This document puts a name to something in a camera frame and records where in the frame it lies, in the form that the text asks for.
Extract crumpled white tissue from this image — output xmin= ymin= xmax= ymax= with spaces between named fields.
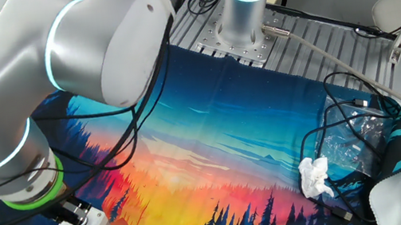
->
xmin=295 ymin=154 xmax=336 ymax=203

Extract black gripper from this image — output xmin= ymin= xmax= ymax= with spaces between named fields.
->
xmin=38 ymin=191 xmax=96 ymax=225

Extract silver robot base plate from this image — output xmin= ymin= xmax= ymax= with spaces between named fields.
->
xmin=191 ymin=2 xmax=289 ymax=77

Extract black USB cable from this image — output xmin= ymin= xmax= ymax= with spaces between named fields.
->
xmin=282 ymin=62 xmax=401 ymax=225

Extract colourful landscape print cloth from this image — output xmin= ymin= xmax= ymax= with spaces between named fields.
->
xmin=0 ymin=7 xmax=401 ymax=225

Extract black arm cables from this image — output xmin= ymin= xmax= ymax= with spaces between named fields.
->
xmin=0 ymin=0 xmax=263 ymax=225

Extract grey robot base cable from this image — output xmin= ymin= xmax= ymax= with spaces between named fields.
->
xmin=261 ymin=2 xmax=401 ymax=168

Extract green flange ring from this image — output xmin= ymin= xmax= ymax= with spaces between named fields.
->
xmin=0 ymin=153 xmax=71 ymax=215

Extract clear plastic bag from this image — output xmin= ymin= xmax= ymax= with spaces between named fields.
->
xmin=309 ymin=85 xmax=401 ymax=185

